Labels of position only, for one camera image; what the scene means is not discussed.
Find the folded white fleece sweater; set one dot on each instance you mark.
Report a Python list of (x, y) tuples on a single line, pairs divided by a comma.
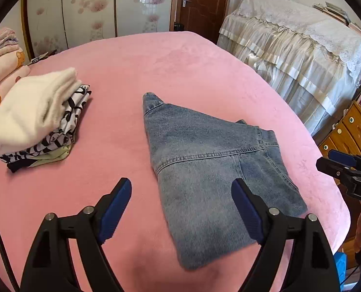
[(28, 109)]

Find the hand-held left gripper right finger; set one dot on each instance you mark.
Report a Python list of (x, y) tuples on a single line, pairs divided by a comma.
[(247, 210)]

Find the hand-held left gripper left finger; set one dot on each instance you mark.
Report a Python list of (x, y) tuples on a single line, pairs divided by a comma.
[(115, 210)]

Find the row of books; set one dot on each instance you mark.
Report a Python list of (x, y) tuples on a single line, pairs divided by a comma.
[(338, 13)]

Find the stack of pink printed quilts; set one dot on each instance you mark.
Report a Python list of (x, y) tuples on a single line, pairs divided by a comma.
[(2, 64)]

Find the folded light green garment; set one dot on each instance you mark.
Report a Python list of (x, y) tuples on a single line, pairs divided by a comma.
[(52, 156)]

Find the brown wooden door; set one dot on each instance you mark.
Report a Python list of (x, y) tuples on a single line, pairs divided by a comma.
[(205, 6)]

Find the cream lace furniture cover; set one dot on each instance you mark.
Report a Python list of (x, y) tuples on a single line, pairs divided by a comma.
[(290, 48)]

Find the folded black white patterned garment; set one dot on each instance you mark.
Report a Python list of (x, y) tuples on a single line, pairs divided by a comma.
[(71, 112)]

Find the wooden drawer cabinet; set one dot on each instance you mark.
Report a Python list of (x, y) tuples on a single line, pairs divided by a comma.
[(348, 133)]

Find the floral sliding wardrobe doors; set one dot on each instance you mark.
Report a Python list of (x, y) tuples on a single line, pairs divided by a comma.
[(89, 9)]

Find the blue box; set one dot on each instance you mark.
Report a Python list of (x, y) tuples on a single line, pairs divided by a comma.
[(341, 264)]

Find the folded dark garment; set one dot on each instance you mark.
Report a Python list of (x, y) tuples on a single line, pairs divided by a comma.
[(16, 165)]

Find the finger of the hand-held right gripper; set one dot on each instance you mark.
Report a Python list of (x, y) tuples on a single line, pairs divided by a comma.
[(329, 165), (340, 155)]

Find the blue denim jeans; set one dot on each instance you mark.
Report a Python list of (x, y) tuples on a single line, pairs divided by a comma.
[(205, 164)]

